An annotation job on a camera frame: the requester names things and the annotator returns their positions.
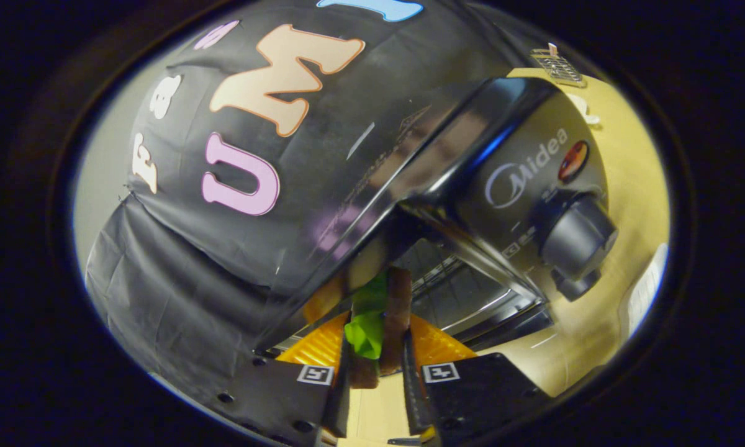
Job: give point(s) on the toy sandwich with green lettuce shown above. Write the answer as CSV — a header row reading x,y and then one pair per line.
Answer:
x,y
366,323

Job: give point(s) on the black backdrop cloth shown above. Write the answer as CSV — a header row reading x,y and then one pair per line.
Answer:
x,y
180,261

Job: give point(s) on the black toaster oven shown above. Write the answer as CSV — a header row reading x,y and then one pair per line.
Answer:
x,y
509,186

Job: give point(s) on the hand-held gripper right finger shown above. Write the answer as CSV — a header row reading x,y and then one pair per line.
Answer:
x,y
415,397

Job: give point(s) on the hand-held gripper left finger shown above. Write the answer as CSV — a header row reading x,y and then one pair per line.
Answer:
x,y
338,397

